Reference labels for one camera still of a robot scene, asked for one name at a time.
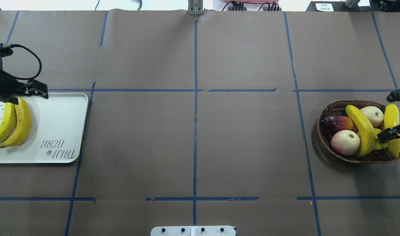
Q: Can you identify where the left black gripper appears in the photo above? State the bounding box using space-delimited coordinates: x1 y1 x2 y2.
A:
0 72 49 105

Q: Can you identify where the yellow banana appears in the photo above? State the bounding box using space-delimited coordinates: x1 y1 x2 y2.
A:
0 103 17 143
345 105 375 157
384 104 400 159
0 98 32 148

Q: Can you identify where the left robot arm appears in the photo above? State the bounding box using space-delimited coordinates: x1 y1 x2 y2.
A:
0 72 49 105

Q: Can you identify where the brown wicker basket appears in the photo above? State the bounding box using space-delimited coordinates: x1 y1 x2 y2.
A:
314 100 400 163

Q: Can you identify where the red-white apple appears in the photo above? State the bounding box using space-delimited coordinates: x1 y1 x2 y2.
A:
331 130 361 156

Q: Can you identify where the white rectangular tray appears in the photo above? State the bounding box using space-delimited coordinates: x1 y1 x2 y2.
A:
0 93 89 164

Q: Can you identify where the dark red mango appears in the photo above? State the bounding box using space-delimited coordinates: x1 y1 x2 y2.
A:
321 115 358 133

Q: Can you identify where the black device with label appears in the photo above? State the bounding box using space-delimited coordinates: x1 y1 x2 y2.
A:
306 1 348 12

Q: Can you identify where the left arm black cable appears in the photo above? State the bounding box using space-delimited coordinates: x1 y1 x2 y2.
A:
10 44 42 81

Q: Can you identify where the aluminium frame post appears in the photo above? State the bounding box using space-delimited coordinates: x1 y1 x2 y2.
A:
187 0 204 15

